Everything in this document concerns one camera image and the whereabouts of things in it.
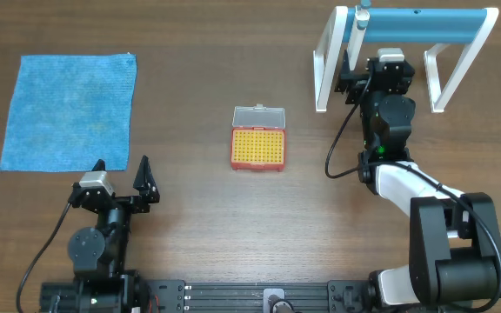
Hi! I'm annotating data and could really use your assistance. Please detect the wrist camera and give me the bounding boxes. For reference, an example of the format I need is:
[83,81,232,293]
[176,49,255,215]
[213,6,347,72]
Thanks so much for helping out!
[376,47,406,63]
[78,170,116,196]

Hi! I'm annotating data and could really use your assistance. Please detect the blue cloth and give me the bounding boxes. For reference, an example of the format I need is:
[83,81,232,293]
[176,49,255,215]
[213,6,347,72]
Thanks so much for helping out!
[0,53,138,173]

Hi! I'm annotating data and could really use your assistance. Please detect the mounting rail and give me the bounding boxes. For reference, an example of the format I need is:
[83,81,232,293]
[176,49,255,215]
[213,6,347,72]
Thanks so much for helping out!
[39,280,380,313]

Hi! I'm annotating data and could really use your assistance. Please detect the white pipette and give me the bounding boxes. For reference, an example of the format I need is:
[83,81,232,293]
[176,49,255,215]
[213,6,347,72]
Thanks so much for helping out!
[344,0,371,73]

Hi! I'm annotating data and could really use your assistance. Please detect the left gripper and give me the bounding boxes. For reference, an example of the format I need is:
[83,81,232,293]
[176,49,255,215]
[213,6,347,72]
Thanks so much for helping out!
[71,155,161,215]

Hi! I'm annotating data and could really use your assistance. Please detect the white and blue stand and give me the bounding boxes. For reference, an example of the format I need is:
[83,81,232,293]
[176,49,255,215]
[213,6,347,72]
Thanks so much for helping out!
[312,4,499,114]

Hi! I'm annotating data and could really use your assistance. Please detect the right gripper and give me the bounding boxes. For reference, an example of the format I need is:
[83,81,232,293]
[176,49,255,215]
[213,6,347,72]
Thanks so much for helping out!
[335,50,416,105]

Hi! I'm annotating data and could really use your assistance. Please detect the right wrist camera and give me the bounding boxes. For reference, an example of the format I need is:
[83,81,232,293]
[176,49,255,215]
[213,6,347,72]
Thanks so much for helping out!
[376,47,406,63]

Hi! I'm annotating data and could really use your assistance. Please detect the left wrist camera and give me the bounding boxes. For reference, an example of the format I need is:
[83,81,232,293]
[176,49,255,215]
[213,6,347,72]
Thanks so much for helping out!
[78,170,116,196]

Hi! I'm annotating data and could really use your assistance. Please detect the red and yellow tip box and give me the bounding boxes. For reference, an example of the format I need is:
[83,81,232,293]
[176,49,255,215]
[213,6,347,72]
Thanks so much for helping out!
[230,103,287,172]

